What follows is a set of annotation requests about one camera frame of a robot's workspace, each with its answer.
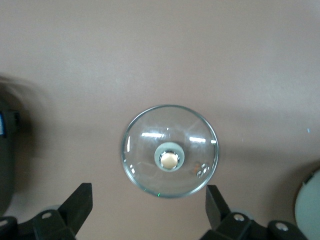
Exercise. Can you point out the black rice cooker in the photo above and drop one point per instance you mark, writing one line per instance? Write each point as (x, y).
(7, 155)

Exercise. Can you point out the stainless steel pot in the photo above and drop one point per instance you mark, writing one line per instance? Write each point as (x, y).
(310, 205)

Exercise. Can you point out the brown table cloth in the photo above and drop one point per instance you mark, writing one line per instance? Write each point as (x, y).
(160, 50)

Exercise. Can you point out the glass pot lid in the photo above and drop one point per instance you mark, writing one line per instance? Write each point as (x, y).
(170, 160)

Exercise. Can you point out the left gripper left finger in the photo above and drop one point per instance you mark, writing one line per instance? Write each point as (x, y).
(75, 210)

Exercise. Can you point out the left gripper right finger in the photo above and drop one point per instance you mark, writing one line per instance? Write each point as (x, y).
(217, 212)

